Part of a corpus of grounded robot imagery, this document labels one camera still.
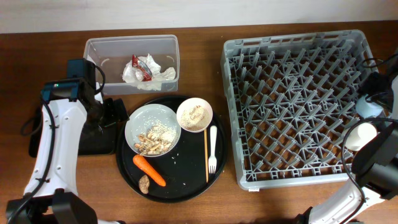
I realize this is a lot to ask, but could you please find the grey plate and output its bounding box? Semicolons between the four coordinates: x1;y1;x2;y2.
124;104;182;157

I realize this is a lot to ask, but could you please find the red snack wrapper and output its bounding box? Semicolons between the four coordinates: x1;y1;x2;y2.
132;55;152;82

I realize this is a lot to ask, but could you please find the orange carrot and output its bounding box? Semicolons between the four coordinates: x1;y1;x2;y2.
132;154;166;187

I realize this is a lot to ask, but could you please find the white napkin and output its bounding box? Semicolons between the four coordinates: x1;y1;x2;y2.
121;54;176;91

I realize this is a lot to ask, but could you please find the brown ginger piece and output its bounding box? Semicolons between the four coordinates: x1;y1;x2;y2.
139;175;150;194

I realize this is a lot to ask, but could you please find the pink bowl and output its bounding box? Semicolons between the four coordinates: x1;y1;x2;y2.
177;98;213;133

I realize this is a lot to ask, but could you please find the wooden chopstick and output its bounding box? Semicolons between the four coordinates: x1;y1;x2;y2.
204;128;209;183

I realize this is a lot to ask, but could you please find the white plastic fork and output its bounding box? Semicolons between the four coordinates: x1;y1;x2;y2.
208;126;218;174

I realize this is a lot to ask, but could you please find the white cup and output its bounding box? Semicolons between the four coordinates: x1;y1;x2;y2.
345;123;377;151

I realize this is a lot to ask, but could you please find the light blue cup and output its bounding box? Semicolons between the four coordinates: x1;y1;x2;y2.
355;95;383;118

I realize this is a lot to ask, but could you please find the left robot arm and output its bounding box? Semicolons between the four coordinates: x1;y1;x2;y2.
6;58;129;223

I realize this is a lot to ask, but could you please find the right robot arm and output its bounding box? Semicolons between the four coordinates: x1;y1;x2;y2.
294;54;397;224

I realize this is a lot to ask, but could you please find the grey dishwasher rack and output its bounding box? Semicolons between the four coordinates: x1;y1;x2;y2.
221;30;372;191

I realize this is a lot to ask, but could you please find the black rectangular tray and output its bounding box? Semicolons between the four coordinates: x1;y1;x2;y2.
28;98;129;159

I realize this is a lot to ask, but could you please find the peanut shells and rice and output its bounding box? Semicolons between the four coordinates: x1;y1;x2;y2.
133;123;177;156

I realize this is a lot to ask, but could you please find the clear plastic bin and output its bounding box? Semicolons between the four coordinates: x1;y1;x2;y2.
83;35;180;96

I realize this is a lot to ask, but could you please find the round black tray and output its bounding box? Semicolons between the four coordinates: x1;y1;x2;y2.
116;114;228;203

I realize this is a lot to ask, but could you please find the rice in bowl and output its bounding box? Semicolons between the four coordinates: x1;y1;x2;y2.
181;106;211;131

